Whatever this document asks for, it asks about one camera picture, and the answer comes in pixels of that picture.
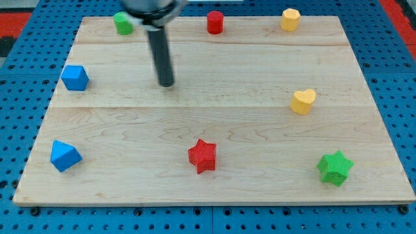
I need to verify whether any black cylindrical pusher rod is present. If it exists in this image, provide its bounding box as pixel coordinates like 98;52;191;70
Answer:
147;27;174;87

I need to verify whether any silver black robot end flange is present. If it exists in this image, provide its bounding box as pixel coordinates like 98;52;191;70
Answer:
120;0;187;31

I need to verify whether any yellow heart block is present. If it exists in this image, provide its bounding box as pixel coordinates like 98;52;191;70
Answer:
290;89;317;115

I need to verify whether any green cylinder block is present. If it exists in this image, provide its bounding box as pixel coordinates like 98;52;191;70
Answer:
113;12;134;35

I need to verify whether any red cylinder block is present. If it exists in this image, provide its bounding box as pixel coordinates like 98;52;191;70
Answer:
207;11;224;34

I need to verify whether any blue pentagon block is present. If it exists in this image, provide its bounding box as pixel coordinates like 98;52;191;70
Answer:
60;65;89;91

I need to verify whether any red star block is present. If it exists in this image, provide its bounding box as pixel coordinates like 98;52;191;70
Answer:
188;139;216;174

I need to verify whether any wooden board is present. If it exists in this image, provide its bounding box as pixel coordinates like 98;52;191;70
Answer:
13;16;415;207

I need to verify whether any yellow hexagon block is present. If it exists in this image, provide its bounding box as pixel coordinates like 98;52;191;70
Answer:
280;8;301;32

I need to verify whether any blue triangle block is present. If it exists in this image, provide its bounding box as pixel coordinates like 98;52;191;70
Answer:
50;140;83;172

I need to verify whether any green star block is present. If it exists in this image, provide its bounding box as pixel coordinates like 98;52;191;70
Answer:
317;150;355;187

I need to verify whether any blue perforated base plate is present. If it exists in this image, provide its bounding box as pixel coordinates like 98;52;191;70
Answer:
1;0;415;233

